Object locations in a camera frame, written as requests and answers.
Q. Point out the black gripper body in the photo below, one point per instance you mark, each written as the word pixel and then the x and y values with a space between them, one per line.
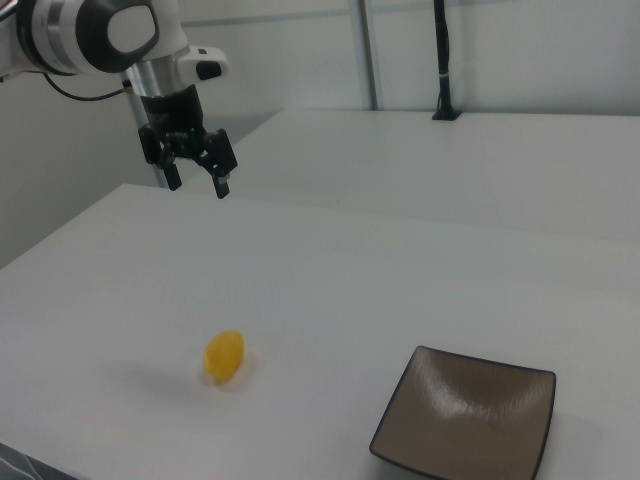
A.
pixel 172 112

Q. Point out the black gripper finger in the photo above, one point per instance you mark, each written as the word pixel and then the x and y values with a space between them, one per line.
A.
pixel 220 160
pixel 170 170

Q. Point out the yellow lemon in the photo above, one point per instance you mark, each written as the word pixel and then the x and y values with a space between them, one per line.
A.
pixel 224 356

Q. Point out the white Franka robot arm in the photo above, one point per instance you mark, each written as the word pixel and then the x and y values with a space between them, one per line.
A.
pixel 90 35

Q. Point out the brown square ceramic plate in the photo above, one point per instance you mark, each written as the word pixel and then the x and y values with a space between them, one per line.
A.
pixel 465 415

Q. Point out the grey metal wall post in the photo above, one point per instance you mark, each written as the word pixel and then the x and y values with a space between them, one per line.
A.
pixel 371 55

